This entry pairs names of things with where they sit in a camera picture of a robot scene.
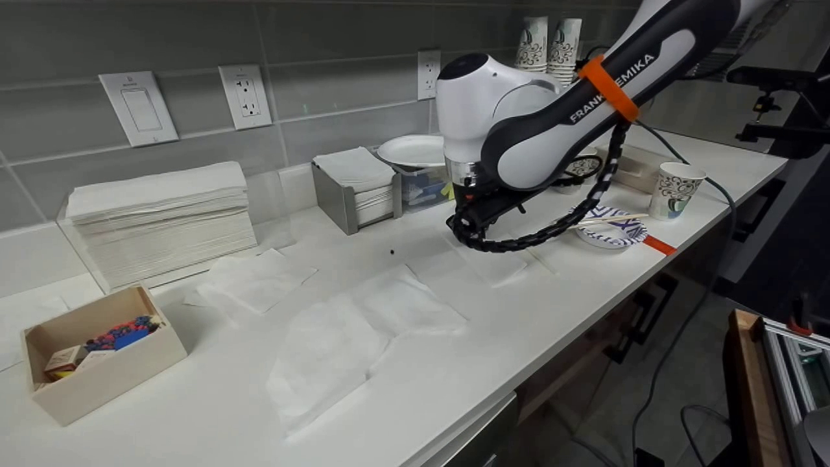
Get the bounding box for white paper towel stack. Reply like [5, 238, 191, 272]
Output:
[63, 157, 259, 289]

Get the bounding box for brown paper napkin stack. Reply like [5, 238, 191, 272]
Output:
[615, 142, 669, 196]

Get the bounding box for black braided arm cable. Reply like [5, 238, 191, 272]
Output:
[447, 116, 630, 256]

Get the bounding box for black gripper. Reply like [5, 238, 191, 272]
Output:
[443, 177, 527, 241]

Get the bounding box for clear acrylic towel holder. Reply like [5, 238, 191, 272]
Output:
[54, 160, 293, 298]

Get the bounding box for wooden board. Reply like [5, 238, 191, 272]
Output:
[727, 305, 794, 467]

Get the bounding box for patterned paper cup stack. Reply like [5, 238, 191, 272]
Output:
[547, 15, 583, 86]
[516, 12, 553, 74]

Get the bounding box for black table clamp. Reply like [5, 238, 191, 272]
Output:
[601, 282, 669, 365]

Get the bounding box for white light switch plate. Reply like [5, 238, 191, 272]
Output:
[95, 71, 181, 148]

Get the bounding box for metal napkin dispenser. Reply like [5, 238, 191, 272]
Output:
[309, 146, 404, 238]

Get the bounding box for brown packets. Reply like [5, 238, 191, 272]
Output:
[42, 342, 90, 385]

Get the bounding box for orange tape strip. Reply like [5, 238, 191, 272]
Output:
[641, 234, 682, 259]

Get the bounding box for clear plastic bags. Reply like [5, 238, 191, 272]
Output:
[265, 295, 395, 438]

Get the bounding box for orange arm strap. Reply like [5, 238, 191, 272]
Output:
[577, 54, 647, 125]

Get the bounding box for blue and red packets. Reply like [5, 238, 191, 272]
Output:
[82, 313, 164, 352]

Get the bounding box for metal framed case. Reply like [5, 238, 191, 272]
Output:
[759, 313, 830, 467]

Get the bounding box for white wall outlet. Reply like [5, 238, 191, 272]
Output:
[416, 49, 443, 100]
[215, 63, 276, 132]

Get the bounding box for blue patterned paper plate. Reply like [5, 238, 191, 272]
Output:
[571, 200, 651, 253]

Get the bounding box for small cardboard box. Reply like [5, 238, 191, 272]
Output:
[22, 282, 189, 427]

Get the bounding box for white napkins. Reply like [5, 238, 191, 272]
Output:
[312, 142, 400, 196]

